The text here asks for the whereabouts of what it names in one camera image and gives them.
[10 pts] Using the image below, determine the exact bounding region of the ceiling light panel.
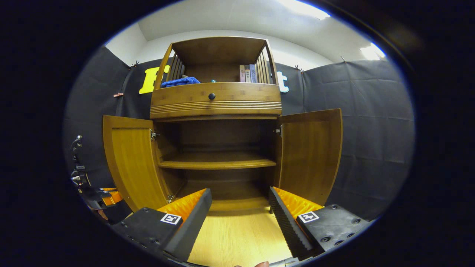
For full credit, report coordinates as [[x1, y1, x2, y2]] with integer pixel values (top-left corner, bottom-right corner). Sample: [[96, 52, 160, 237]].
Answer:
[[358, 43, 386, 61]]

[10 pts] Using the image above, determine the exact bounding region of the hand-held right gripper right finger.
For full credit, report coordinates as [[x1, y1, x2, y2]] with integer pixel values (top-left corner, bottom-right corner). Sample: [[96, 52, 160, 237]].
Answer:
[[269, 187, 371, 260]]

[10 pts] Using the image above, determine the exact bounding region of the wooden shoe cabinet door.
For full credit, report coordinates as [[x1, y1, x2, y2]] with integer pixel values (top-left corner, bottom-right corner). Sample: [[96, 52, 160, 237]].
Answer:
[[276, 108, 343, 206], [103, 115, 169, 212]]

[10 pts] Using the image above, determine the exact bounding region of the wooden double-door shoe cabinet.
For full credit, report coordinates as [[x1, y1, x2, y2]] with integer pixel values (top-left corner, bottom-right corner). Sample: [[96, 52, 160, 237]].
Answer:
[[150, 36, 283, 212]]

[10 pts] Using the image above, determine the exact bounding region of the blue folded towel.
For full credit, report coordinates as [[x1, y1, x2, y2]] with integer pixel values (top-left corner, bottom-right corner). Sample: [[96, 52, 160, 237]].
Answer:
[[161, 77, 201, 88]]

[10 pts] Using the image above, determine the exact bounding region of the wooden cabinet drawer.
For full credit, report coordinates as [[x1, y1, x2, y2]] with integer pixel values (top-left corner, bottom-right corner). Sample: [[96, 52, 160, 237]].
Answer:
[[150, 82, 282, 120]]

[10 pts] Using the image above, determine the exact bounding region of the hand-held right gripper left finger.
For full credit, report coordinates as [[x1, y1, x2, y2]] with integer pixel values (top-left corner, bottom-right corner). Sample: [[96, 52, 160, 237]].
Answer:
[[111, 188, 213, 262]]

